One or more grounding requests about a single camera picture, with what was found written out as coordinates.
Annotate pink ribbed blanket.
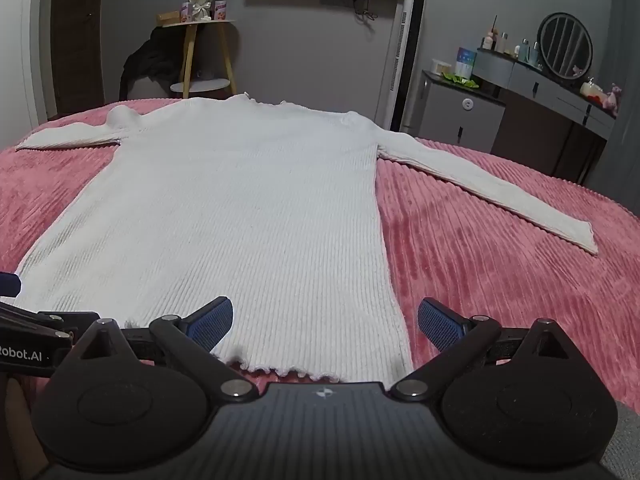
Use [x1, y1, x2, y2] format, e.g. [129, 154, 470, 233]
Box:
[0, 97, 640, 417]

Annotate person's left hand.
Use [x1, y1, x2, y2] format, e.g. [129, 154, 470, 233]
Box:
[0, 375, 51, 480]

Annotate dark wooden door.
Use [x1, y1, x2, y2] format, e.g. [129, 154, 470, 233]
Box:
[50, 0, 109, 117]

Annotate white ribbed knit sweater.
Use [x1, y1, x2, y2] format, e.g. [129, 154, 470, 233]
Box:
[15, 92, 599, 386]

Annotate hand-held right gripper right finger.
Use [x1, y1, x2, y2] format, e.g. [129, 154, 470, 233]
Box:
[390, 297, 574, 404]

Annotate grey vanity desk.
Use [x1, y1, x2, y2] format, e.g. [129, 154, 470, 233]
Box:
[472, 47, 618, 186]

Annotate green packet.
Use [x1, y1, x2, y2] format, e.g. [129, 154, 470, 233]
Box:
[443, 73, 480, 90]

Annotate round side table yellow legs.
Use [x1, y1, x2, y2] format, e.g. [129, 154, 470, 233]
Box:
[156, 17, 238, 100]

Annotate dark clothing pile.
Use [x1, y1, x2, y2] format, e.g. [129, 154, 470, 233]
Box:
[119, 25, 188, 102]

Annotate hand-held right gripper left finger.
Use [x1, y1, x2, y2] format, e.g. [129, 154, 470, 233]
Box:
[70, 296, 257, 404]

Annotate reed diffuser bottle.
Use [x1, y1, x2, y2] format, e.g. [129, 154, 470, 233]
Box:
[481, 15, 499, 52]

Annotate pink plush toy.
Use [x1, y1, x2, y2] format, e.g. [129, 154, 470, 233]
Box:
[602, 83, 624, 114]

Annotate grey cloth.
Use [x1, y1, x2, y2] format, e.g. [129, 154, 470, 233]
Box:
[597, 399, 640, 468]

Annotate white tower air conditioner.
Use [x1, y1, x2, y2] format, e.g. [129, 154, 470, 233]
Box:
[382, 0, 427, 136]

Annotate glass jar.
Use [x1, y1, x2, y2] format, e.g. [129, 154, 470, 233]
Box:
[580, 77, 607, 102]

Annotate blue and white box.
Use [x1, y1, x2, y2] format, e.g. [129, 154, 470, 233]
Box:
[455, 47, 477, 81]

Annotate round vanity mirror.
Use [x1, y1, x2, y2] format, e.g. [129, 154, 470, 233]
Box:
[536, 12, 594, 80]

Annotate grey drawer cabinet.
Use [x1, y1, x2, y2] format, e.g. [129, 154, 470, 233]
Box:
[415, 70, 507, 153]

